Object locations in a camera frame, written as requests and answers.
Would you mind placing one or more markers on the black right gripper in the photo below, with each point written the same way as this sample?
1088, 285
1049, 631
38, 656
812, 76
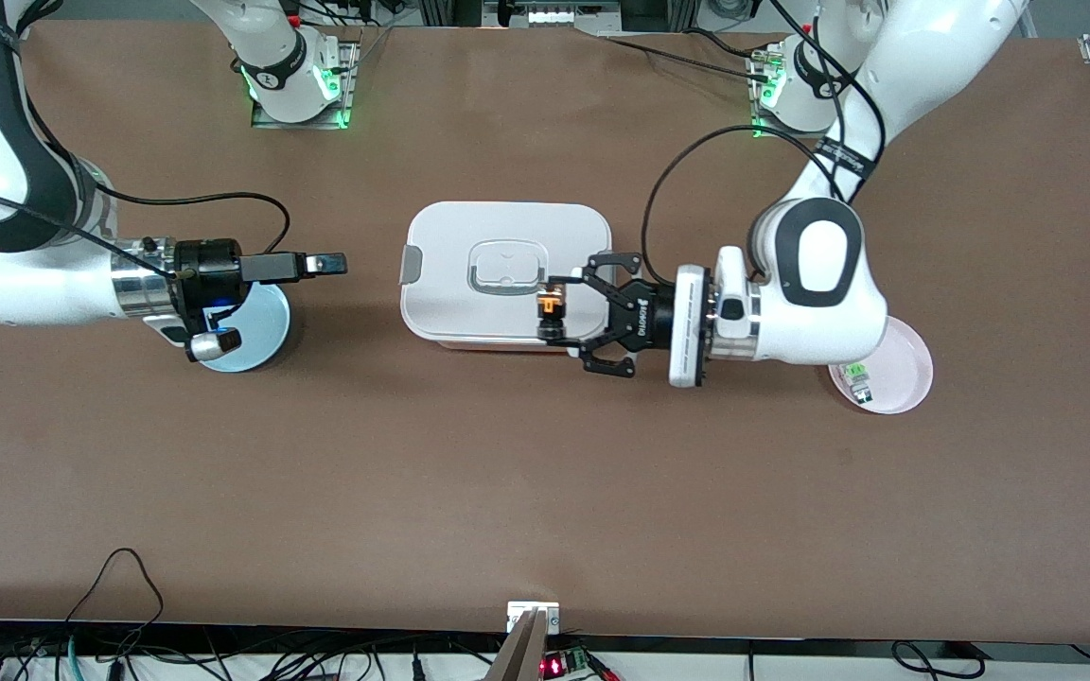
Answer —
207, 272

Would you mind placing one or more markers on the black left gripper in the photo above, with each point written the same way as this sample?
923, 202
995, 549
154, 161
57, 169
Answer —
651, 319

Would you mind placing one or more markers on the orange push button switch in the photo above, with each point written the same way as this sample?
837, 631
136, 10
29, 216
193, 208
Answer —
552, 307

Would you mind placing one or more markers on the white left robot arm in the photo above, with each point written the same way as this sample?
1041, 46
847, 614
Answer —
829, 255

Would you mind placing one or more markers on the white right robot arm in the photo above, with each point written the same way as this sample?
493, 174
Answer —
25, 284

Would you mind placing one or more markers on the light blue round plate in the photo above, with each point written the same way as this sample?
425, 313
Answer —
261, 331

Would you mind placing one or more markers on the white lunch box grey clasps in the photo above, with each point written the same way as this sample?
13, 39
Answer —
469, 312

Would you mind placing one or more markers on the pink round plate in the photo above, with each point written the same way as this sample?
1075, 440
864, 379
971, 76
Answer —
895, 383

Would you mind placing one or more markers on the grey metal bar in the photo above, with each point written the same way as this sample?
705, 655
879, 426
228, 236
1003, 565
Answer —
521, 653

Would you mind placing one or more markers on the red led display module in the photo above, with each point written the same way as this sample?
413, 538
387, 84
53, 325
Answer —
554, 667

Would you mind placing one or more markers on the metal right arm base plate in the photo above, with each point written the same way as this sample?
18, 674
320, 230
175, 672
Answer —
352, 76

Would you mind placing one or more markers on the green push button switch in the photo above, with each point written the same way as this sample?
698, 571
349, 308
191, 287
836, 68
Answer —
857, 383

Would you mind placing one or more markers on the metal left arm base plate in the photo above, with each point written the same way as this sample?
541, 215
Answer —
755, 76

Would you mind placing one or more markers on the aluminium frame rack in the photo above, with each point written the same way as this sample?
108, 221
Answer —
450, 9

